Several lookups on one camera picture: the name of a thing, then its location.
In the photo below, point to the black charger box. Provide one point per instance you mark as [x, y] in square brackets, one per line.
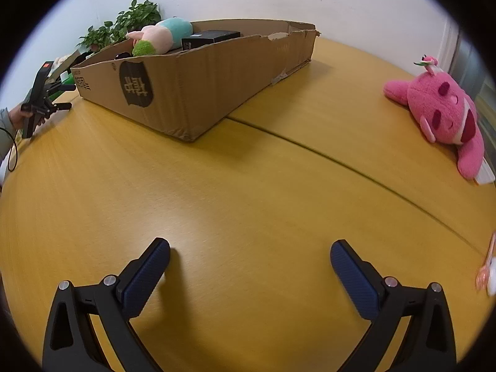
[209, 38]

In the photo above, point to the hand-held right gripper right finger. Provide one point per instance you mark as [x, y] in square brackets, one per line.
[356, 279]

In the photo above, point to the person's left hand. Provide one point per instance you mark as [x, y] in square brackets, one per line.
[16, 118]

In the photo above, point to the medium potted green plant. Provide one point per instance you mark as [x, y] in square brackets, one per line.
[95, 37]

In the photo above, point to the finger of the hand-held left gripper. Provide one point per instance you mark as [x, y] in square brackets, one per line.
[64, 86]
[62, 106]

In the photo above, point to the large potted green plant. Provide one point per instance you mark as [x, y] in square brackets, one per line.
[137, 17]

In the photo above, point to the long cardboard box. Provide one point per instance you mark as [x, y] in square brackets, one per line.
[174, 97]

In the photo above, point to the white door frame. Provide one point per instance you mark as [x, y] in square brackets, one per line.
[449, 50]

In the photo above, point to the black sunglasses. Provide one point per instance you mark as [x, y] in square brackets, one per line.
[123, 55]

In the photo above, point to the teal and pink pig plush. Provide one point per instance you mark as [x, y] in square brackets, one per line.
[166, 33]

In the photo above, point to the white power bank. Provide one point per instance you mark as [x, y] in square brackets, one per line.
[486, 178]

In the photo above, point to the pink bear plush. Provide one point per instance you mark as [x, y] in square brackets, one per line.
[438, 104]

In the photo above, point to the small cardboard box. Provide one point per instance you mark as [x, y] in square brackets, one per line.
[71, 61]

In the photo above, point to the white phone case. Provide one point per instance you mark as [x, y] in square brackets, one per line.
[482, 277]

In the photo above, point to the wooden desktop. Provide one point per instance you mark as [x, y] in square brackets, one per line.
[232, 201]

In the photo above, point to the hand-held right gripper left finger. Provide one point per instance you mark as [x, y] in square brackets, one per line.
[145, 275]

